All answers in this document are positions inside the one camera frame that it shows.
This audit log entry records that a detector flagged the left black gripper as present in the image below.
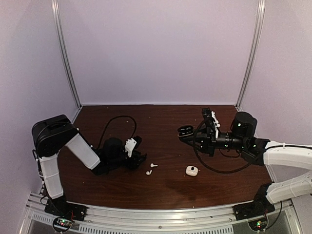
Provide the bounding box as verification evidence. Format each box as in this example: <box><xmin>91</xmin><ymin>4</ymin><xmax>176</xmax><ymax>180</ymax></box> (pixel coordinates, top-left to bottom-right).
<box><xmin>109</xmin><ymin>151</ymin><xmax>146</xmax><ymax>170</ymax></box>

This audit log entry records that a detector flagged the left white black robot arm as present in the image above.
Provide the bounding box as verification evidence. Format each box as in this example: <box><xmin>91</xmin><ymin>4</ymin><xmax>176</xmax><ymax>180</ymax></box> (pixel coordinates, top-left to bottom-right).
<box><xmin>31</xmin><ymin>115</ymin><xmax>147</xmax><ymax>216</ymax></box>

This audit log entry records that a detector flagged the black braided cable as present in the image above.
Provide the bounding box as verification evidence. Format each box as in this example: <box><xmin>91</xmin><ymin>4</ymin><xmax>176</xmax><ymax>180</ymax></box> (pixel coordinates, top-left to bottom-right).
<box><xmin>193</xmin><ymin>117</ymin><xmax>254</xmax><ymax>174</ymax></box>
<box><xmin>98</xmin><ymin>116</ymin><xmax>137</xmax><ymax>152</ymax></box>

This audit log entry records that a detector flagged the black earbud charging case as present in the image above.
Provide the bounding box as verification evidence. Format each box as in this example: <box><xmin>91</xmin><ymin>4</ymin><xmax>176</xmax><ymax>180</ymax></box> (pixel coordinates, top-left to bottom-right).
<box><xmin>177</xmin><ymin>125</ymin><xmax>194</xmax><ymax>137</ymax></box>

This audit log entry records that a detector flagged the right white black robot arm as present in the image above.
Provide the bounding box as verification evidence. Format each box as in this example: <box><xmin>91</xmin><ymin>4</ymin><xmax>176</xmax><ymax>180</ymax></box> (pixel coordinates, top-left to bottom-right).
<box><xmin>177</xmin><ymin>108</ymin><xmax>312</xmax><ymax>215</ymax></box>

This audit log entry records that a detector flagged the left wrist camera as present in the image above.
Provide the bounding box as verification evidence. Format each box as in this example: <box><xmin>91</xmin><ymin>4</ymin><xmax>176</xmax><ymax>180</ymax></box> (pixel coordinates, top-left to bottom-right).
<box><xmin>124</xmin><ymin>136</ymin><xmax>142</xmax><ymax>157</ymax></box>

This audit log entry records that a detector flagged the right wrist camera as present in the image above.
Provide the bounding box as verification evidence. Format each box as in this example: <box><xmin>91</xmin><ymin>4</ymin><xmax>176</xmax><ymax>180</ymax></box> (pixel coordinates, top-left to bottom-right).
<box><xmin>202</xmin><ymin>108</ymin><xmax>220</xmax><ymax>140</ymax></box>

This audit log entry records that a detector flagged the left black braided cable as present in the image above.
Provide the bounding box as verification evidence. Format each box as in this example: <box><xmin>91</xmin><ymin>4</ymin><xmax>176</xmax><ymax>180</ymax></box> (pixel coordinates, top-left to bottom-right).
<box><xmin>98</xmin><ymin>116</ymin><xmax>137</xmax><ymax>152</ymax></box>

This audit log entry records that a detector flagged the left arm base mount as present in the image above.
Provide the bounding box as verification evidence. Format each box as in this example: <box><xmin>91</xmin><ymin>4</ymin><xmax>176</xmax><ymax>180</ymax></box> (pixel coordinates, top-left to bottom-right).
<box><xmin>44</xmin><ymin>201</ymin><xmax>87</xmax><ymax>221</ymax></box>

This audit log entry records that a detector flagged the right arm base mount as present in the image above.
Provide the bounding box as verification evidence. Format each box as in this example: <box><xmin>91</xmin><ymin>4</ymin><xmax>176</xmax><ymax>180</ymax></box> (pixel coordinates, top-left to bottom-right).
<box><xmin>233</xmin><ymin>200</ymin><xmax>275</xmax><ymax>220</ymax></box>

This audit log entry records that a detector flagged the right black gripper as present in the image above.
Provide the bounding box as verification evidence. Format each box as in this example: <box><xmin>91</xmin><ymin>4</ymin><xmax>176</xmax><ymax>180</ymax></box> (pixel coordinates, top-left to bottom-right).
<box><xmin>183</xmin><ymin>125</ymin><xmax>247</xmax><ymax>157</ymax></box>

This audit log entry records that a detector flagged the right black braided cable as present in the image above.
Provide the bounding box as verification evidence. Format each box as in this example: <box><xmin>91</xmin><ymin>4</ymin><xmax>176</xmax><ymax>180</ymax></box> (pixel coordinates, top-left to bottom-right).
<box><xmin>193</xmin><ymin>117</ymin><xmax>254</xmax><ymax>174</ymax></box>

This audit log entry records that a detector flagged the right circuit board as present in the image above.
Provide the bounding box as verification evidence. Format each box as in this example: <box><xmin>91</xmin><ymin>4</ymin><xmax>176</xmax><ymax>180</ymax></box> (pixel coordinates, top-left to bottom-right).
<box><xmin>248</xmin><ymin>219</ymin><xmax>268</xmax><ymax>232</ymax></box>

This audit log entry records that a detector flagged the circuit board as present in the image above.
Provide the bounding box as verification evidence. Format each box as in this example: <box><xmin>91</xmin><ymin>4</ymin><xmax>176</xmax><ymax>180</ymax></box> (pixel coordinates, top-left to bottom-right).
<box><xmin>52</xmin><ymin>217</ymin><xmax>73</xmax><ymax>232</ymax></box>
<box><xmin>248</xmin><ymin>219</ymin><xmax>268</xmax><ymax>232</ymax></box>

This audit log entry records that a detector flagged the left aluminium frame post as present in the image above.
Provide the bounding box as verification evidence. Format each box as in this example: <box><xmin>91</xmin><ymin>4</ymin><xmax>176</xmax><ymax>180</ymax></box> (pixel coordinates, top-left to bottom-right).
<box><xmin>51</xmin><ymin>0</ymin><xmax>82</xmax><ymax>109</ymax></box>

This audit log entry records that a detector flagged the white earbud charging case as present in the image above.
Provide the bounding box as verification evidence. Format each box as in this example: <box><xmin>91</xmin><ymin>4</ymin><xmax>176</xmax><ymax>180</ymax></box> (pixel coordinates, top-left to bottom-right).
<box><xmin>185</xmin><ymin>165</ymin><xmax>198</xmax><ymax>176</ymax></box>

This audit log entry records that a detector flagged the right aluminium frame post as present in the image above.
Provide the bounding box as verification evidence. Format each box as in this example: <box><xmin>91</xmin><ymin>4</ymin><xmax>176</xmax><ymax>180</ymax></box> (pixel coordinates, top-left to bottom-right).
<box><xmin>235</xmin><ymin>0</ymin><xmax>266</xmax><ymax>111</ymax></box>

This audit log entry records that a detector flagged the aluminium front rail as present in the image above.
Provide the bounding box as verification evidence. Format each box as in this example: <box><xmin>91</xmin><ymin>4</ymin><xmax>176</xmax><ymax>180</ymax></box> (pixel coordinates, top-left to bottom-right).
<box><xmin>24</xmin><ymin>192</ymin><xmax>300</xmax><ymax>234</ymax></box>

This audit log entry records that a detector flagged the aluminium frame post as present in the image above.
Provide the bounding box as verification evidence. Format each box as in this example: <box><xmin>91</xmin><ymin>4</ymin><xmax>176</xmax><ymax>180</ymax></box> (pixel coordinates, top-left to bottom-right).
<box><xmin>235</xmin><ymin>0</ymin><xmax>266</xmax><ymax>111</ymax></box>
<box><xmin>51</xmin><ymin>0</ymin><xmax>82</xmax><ymax>109</ymax></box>

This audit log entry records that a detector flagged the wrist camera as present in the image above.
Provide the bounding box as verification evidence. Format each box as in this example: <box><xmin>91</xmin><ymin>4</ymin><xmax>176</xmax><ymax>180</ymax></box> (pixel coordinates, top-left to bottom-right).
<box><xmin>124</xmin><ymin>136</ymin><xmax>142</xmax><ymax>157</ymax></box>
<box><xmin>202</xmin><ymin>108</ymin><xmax>220</xmax><ymax>140</ymax></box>

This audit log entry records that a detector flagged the left circuit board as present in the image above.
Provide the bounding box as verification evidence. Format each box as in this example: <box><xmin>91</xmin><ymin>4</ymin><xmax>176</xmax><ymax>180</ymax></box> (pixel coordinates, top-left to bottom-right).
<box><xmin>52</xmin><ymin>217</ymin><xmax>73</xmax><ymax>232</ymax></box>

